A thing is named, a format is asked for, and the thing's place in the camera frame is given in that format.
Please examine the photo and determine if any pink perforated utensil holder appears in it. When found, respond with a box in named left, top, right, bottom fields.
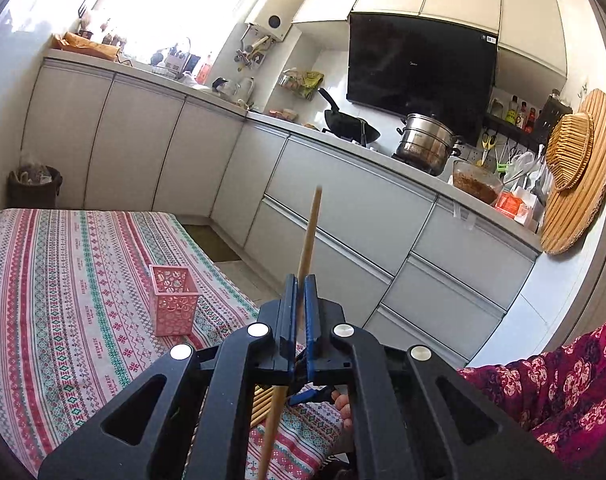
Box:
left=149, top=264, right=199, bottom=337

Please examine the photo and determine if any brown floor mat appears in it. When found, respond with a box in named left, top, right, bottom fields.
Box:
left=184, top=224, right=240, bottom=262

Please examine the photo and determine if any black wok pan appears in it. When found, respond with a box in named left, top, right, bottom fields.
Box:
left=318, top=88, right=380, bottom=146

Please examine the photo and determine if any steel stock pot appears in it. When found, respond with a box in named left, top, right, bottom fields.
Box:
left=393, top=113, right=464, bottom=177

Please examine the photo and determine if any glass bowl with food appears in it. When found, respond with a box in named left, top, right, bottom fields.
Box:
left=452, top=160, right=502, bottom=205

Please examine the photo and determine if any patterned red green tablecloth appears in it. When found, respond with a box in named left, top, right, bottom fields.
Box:
left=0, top=207, right=345, bottom=480

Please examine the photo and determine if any white electric kettle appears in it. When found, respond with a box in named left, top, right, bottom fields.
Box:
left=233, top=77, right=255, bottom=108

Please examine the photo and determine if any black range hood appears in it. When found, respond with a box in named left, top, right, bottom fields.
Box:
left=346, top=12, right=497, bottom=144

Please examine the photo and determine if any floral magenta clothing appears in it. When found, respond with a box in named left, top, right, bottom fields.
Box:
left=459, top=322, right=606, bottom=479

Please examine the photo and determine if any round bamboo tray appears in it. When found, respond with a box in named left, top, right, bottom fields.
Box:
left=540, top=89, right=606, bottom=255

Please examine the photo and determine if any dark waste bin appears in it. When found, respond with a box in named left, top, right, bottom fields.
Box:
left=6, top=166, right=64, bottom=209

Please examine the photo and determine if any woven bamboo basket lid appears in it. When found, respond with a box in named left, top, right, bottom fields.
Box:
left=546, top=112, right=594, bottom=191

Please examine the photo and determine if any white water heater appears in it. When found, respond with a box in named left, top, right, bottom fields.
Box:
left=245, top=0, right=304, bottom=41

